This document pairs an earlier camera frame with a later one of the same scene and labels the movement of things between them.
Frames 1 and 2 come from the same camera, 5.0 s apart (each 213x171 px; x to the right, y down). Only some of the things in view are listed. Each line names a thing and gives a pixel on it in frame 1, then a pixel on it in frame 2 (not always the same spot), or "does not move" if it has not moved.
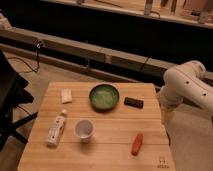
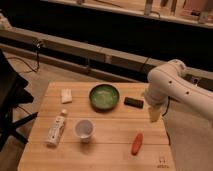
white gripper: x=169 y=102 → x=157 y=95
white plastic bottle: x=56 y=129 does not move
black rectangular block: x=134 y=102 does not move
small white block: x=66 y=95 does not move
